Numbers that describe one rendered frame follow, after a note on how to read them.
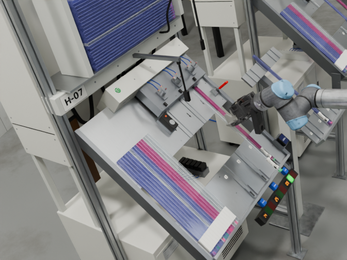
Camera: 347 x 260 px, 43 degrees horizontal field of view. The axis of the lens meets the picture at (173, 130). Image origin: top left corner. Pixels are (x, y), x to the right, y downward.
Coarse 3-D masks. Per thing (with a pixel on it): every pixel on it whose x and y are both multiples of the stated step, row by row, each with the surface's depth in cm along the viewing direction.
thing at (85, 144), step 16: (80, 144) 169; (96, 160) 168; (112, 176) 168; (128, 192) 168; (144, 192) 164; (144, 208) 167; (160, 208) 164; (160, 224) 167; (176, 224) 163; (176, 240) 167; (192, 240) 162; (208, 256) 162
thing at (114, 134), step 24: (192, 96) 198; (216, 96) 204; (96, 120) 173; (120, 120) 177; (144, 120) 182; (192, 120) 192; (96, 144) 168; (120, 144) 172; (168, 144) 181; (120, 168) 167
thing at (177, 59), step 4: (136, 56) 179; (140, 56) 177; (144, 56) 176; (148, 56) 174; (152, 56) 173; (156, 56) 172; (160, 56) 171; (164, 56) 170; (168, 56) 169; (172, 56) 168; (176, 56) 167; (164, 60) 170; (168, 60) 169; (172, 60) 168; (176, 60) 167; (180, 60) 167
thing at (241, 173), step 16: (272, 144) 203; (240, 160) 191; (256, 160) 195; (224, 176) 184; (240, 176) 187; (256, 176) 190; (224, 192) 180; (240, 192) 183; (256, 192) 186; (240, 208) 179
